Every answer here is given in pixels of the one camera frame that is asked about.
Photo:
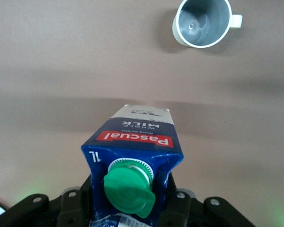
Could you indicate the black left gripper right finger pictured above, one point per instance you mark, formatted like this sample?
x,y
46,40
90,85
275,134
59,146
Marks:
x,y
177,210

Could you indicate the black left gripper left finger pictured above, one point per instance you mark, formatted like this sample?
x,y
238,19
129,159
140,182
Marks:
x,y
75,208

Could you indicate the blue milk carton green cap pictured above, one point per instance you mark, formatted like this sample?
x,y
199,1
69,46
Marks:
x,y
132,139

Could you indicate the beige mug grey inside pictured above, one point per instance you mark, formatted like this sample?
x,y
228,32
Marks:
x,y
201,26

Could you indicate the brown table cloth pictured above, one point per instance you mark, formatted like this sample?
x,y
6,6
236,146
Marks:
x,y
61,71

